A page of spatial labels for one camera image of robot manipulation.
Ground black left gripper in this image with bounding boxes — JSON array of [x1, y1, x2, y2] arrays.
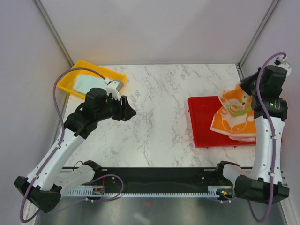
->
[[96, 93, 136, 121]]

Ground orange patterned towel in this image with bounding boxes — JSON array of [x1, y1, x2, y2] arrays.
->
[[210, 84, 256, 142]]

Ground light blue white towel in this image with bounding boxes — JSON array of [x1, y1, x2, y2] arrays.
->
[[73, 74, 106, 94]]

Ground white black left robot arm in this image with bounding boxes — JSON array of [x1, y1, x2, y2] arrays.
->
[[14, 88, 136, 213]]

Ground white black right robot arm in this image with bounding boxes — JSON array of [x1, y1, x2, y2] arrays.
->
[[234, 65, 290, 204]]

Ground red plastic tray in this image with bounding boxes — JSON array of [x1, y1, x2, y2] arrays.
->
[[188, 96, 255, 148]]

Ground yellow plastic tray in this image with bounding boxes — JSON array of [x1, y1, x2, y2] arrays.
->
[[57, 60, 127, 99]]

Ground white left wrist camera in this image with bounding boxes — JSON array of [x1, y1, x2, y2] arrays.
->
[[104, 78, 124, 100]]

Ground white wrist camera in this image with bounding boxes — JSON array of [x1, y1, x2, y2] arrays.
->
[[104, 78, 124, 100], [274, 56, 292, 76]]

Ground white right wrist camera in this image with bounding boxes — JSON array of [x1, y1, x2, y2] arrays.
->
[[274, 56, 292, 76]]

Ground aluminium frame post right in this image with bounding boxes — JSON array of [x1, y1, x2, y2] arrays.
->
[[237, 0, 280, 69]]

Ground aluminium frame post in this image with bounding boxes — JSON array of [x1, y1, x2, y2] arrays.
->
[[237, 0, 280, 69], [32, 0, 74, 67]]

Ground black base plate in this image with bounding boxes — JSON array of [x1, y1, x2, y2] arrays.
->
[[87, 165, 233, 193]]

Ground white slotted cable duct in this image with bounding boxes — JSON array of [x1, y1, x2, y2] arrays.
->
[[64, 186, 231, 198]]

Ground aluminium frame post left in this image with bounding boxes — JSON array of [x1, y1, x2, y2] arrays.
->
[[32, 0, 74, 67]]

